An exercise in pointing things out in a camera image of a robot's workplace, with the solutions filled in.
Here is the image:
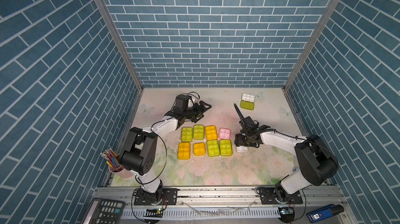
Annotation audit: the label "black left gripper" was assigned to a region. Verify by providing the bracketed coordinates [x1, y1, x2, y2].
[181, 101, 211, 123]

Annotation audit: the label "clear pillbox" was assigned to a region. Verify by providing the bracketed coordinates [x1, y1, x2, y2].
[235, 146, 249, 154]

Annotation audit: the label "green pillbox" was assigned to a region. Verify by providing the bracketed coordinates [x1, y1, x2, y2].
[206, 140, 220, 157]
[193, 125, 205, 140]
[219, 140, 233, 156]
[240, 93, 255, 110]

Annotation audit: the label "green pillbox sideways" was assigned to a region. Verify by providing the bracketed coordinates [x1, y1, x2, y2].
[181, 127, 193, 142]

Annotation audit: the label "pink pillbox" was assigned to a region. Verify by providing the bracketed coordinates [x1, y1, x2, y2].
[218, 128, 231, 140]

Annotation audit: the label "small orange pillbox front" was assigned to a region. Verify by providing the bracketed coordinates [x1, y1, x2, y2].
[193, 142, 206, 156]

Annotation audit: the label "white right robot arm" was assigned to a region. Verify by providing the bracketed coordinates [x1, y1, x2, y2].
[234, 129, 339, 203]

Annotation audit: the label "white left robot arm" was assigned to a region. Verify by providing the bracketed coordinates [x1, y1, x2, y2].
[118, 95, 211, 205]

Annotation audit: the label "pink pencil cup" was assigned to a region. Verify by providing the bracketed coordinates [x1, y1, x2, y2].
[100, 148, 134, 180]

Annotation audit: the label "blue handheld device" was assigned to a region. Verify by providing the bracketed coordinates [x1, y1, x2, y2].
[306, 204, 344, 224]

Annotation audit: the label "black calculator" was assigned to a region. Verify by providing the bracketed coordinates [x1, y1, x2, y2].
[81, 198, 125, 224]

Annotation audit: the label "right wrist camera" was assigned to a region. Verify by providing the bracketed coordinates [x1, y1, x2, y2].
[234, 104, 259, 134]

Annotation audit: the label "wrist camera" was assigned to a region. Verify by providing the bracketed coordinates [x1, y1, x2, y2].
[172, 92, 200, 110]
[234, 104, 259, 134]

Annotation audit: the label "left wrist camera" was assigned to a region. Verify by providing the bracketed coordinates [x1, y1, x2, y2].
[172, 92, 200, 110]

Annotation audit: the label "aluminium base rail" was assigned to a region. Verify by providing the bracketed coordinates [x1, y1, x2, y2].
[94, 185, 354, 224]

